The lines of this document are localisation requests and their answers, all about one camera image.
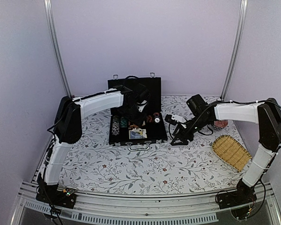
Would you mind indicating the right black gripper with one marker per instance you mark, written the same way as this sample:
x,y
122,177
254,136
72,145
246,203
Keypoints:
x,y
181,135

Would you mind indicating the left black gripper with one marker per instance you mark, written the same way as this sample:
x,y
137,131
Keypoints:
x,y
138,121

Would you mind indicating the black poker case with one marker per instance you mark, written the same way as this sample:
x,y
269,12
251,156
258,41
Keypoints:
x,y
136,90

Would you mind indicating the blue playing card box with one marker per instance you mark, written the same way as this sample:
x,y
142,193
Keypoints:
x,y
143,132

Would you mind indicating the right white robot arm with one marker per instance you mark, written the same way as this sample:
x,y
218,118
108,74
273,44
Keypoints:
x,y
197,169

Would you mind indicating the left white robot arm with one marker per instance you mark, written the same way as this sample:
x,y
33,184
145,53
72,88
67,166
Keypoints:
x,y
67,128

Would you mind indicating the green chip stack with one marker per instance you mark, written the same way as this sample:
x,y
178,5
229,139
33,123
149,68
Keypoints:
x,y
123,122

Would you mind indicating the red patterned bowl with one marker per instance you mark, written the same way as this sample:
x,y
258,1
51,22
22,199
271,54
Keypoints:
x,y
220,124

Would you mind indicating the woven bamboo tray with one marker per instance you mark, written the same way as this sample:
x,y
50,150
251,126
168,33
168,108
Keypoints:
x,y
231,152

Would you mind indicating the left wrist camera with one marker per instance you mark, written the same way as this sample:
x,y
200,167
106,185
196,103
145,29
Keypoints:
x,y
142,105

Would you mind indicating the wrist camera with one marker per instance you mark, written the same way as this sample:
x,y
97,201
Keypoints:
x,y
142,105
174,119

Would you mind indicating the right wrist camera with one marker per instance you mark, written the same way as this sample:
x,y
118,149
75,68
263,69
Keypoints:
x,y
174,119

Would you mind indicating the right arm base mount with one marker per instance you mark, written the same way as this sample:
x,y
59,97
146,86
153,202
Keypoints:
x,y
238,197

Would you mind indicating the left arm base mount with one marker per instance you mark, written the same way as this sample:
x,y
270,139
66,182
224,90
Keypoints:
x,y
50,194

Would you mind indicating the left aluminium frame post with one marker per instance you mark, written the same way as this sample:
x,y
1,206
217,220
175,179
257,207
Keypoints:
x,y
55,44

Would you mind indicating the aluminium frame post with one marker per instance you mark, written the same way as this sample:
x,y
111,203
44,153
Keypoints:
x,y
236,45
55,44

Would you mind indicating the right aluminium frame post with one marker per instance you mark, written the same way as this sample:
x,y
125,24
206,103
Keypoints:
x,y
236,45

